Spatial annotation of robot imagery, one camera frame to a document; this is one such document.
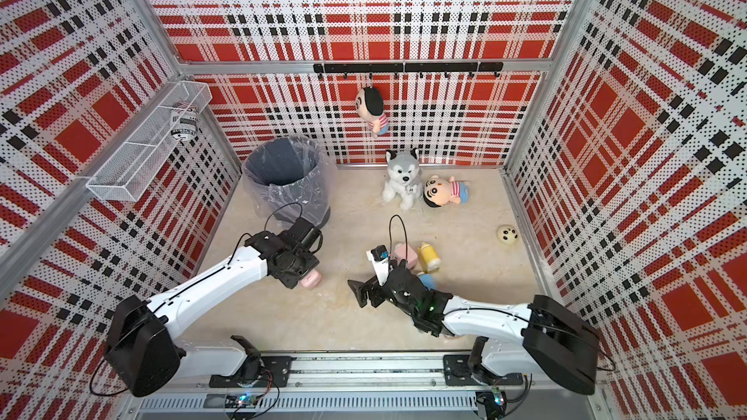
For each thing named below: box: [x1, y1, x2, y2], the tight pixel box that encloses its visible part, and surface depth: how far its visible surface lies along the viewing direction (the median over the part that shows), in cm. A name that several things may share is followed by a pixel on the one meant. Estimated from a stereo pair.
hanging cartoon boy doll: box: [355, 85, 390, 139], surface depth 94 cm
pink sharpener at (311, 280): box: [298, 268, 322, 289], surface depth 78 cm
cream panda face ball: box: [496, 224, 520, 245], surface depth 98 cm
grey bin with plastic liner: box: [242, 136, 337, 229], surface depth 91 cm
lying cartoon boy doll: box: [423, 174, 471, 209], surface depth 106 cm
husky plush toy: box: [382, 147, 424, 211], surface depth 100 cm
